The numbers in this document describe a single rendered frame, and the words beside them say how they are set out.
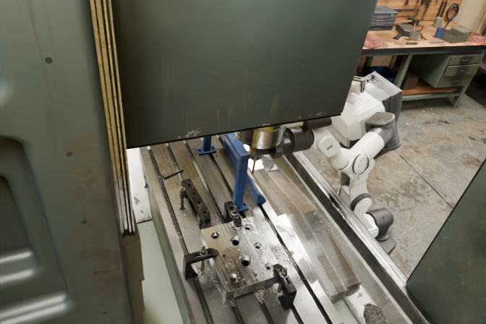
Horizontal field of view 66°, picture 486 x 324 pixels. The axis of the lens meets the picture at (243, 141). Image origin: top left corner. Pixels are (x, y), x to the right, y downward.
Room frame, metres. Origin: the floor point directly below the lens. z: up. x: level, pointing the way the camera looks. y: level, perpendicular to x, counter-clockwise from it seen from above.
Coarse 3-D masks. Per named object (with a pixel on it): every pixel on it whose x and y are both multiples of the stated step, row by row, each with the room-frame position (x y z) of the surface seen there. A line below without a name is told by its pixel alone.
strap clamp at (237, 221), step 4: (224, 204) 1.12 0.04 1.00; (228, 204) 1.11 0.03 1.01; (232, 204) 1.12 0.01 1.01; (224, 208) 1.12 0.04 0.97; (228, 208) 1.09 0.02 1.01; (232, 208) 1.10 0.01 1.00; (224, 212) 1.12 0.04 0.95; (228, 212) 1.08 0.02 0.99; (232, 212) 1.06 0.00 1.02; (236, 212) 1.07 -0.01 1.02; (224, 216) 1.11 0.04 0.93; (228, 216) 1.10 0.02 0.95; (232, 216) 1.05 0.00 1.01; (236, 216) 1.06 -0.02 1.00; (224, 220) 1.11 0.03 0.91; (228, 220) 1.10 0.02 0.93; (232, 220) 1.04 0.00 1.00; (236, 220) 1.04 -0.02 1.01; (240, 220) 1.04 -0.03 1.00; (236, 224) 1.02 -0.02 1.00; (240, 224) 1.02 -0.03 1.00
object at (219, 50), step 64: (128, 0) 0.69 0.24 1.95; (192, 0) 0.74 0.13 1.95; (256, 0) 0.81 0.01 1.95; (320, 0) 0.88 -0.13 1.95; (128, 64) 0.68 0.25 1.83; (192, 64) 0.74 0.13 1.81; (256, 64) 0.82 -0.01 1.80; (320, 64) 0.90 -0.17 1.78; (128, 128) 0.68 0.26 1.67; (192, 128) 0.75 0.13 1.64; (256, 128) 0.83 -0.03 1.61
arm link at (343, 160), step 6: (342, 150) 1.14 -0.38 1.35; (348, 150) 1.20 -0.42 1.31; (336, 156) 1.10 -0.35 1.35; (342, 156) 1.12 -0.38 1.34; (348, 156) 1.15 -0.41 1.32; (354, 156) 1.16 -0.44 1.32; (330, 162) 1.12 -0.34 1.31; (336, 162) 1.11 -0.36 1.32; (342, 162) 1.11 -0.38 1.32; (348, 162) 1.13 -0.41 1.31; (336, 168) 1.12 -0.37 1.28; (342, 168) 1.12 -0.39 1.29; (348, 168) 1.13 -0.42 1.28
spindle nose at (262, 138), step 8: (264, 128) 0.90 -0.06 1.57; (272, 128) 0.91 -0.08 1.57; (280, 128) 0.93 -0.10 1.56; (240, 136) 0.92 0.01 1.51; (248, 136) 0.91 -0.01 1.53; (256, 136) 0.90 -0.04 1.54; (264, 136) 0.90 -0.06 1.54; (272, 136) 0.91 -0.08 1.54; (280, 136) 0.93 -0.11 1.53; (248, 144) 0.91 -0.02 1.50; (256, 144) 0.90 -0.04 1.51; (264, 144) 0.90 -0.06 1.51; (272, 144) 0.91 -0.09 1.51
